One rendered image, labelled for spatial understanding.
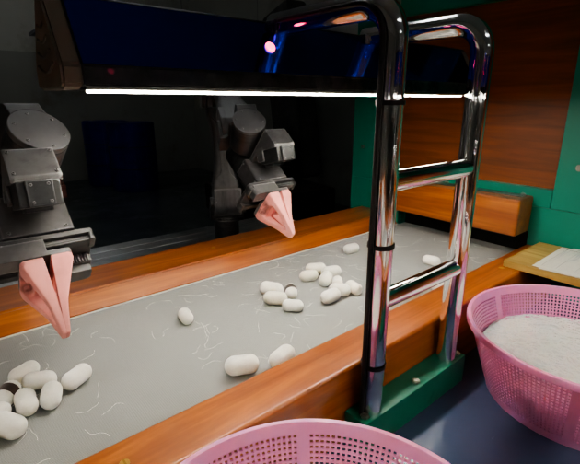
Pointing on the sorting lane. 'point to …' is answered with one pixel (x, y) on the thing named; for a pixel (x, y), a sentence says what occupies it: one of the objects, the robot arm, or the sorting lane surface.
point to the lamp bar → (215, 53)
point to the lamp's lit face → (243, 93)
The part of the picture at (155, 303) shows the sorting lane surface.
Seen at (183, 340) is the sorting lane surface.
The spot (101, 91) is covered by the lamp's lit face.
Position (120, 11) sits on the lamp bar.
